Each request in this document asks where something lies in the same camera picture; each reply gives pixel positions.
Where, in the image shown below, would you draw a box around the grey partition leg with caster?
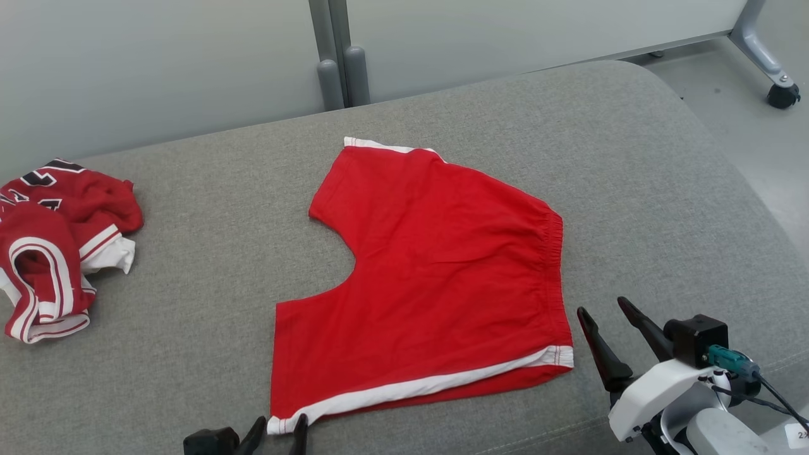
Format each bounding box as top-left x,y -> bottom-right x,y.
728,0 -> 802,110

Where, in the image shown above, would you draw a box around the grey partition post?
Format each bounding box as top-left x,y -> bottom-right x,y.
309,0 -> 346,112
329,0 -> 372,108

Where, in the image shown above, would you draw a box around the right cable with teal connector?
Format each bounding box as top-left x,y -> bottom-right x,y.
707,344 -> 809,434

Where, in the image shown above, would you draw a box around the red shorts with white trim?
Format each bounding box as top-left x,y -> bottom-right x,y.
267,136 -> 576,437

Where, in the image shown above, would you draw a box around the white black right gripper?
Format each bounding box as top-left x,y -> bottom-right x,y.
576,297 -> 762,443

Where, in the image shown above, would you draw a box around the red jersey with number print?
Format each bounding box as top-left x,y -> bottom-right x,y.
0,158 -> 145,345

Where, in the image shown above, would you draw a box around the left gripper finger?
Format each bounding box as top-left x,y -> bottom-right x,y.
237,415 -> 267,455
289,414 -> 309,455

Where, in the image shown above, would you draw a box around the grey partition base rail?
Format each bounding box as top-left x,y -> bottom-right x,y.
623,28 -> 734,62

